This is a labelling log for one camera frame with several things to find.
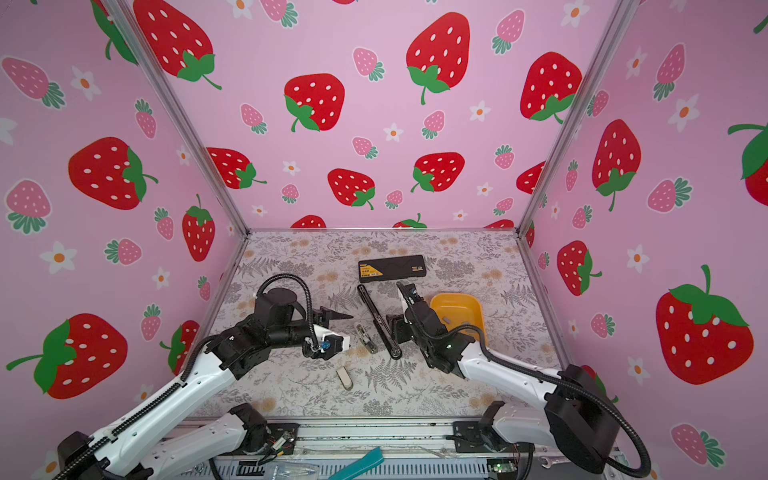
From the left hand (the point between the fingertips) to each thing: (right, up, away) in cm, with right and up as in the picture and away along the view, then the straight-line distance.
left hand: (347, 321), depth 71 cm
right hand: (+11, 0, +11) cm, 16 cm away
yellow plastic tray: (+33, -2, +26) cm, 42 cm away
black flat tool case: (+10, +12, +37) cm, 40 cm away
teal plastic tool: (+6, -34, 0) cm, 34 cm away
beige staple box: (-2, -18, +10) cm, 21 cm away
